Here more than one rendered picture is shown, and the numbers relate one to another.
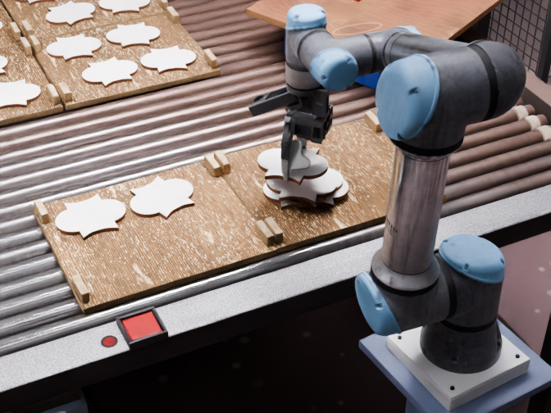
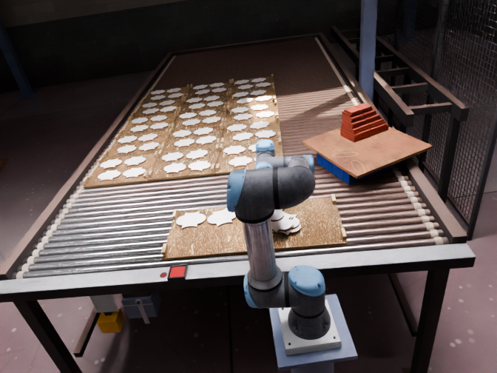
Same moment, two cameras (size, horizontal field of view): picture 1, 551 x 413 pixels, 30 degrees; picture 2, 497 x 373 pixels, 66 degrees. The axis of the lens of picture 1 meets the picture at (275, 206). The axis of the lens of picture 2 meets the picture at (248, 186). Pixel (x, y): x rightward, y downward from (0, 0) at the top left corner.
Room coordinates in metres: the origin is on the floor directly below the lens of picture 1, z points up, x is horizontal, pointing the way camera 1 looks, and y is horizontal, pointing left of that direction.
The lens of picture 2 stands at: (0.55, -0.70, 2.07)
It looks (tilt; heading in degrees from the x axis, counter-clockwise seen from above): 32 degrees down; 32
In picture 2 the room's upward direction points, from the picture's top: 9 degrees counter-clockwise
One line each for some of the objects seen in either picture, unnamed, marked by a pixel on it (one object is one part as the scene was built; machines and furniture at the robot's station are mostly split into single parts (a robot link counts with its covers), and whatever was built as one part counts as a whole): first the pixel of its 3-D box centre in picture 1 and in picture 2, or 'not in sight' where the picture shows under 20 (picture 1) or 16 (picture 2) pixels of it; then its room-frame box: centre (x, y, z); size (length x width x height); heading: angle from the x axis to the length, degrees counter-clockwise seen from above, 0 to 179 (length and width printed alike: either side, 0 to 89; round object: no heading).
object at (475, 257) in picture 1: (466, 277); (305, 288); (1.37, -0.34, 1.07); 0.13 x 0.12 x 0.14; 113
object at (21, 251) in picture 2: not in sight; (128, 114); (2.86, 1.92, 0.90); 4.04 x 0.06 x 0.10; 26
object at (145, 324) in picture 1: (142, 328); (177, 272); (1.38, 0.25, 0.92); 0.06 x 0.06 x 0.01; 26
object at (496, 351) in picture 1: (462, 325); (308, 312); (1.37, -0.35, 0.95); 0.15 x 0.15 x 0.10
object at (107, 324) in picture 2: not in sight; (106, 309); (1.20, 0.58, 0.74); 0.09 x 0.08 x 0.24; 116
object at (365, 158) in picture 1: (326, 179); (296, 223); (1.85, -0.11, 0.93); 0.41 x 0.35 x 0.02; 116
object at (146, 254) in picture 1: (152, 230); (210, 230); (1.66, 0.26, 0.93); 0.41 x 0.35 x 0.02; 117
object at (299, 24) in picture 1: (306, 37); (265, 155); (1.73, -0.05, 1.35); 0.09 x 0.08 x 0.11; 23
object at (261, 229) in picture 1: (264, 233); not in sight; (1.63, 0.02, 0.95); 0.06 x 0.02 x 0.03; 27
